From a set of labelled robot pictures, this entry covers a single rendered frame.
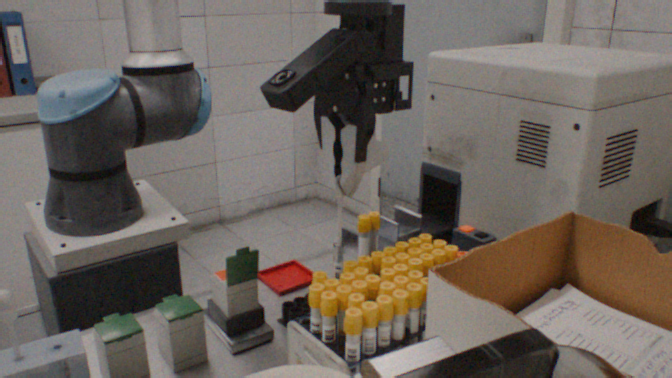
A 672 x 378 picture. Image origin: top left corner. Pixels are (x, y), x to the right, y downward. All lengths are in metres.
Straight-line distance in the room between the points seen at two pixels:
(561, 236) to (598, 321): 0.10
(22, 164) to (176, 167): 1.05
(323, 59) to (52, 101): 0.46
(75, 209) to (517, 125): 0.65
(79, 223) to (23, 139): 1.31
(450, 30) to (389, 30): 1.92
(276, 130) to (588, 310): 2.80
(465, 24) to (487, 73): 1.68
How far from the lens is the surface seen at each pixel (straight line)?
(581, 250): 0.71
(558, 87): 0.75
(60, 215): 0.96
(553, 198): 0.78
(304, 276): 0.81
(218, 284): 0.67
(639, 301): 0.70
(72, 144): 0.90
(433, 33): 2.60
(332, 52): 0.57
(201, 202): 3.21
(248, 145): 3.25
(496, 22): 2.38
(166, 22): 0.95
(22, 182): 2.26
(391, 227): 0.82
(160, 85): 0.94
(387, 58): 0.62
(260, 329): 0.68
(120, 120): 0.91
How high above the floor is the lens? 1.26
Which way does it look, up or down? 20 degrees down
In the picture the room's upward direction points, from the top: straight up
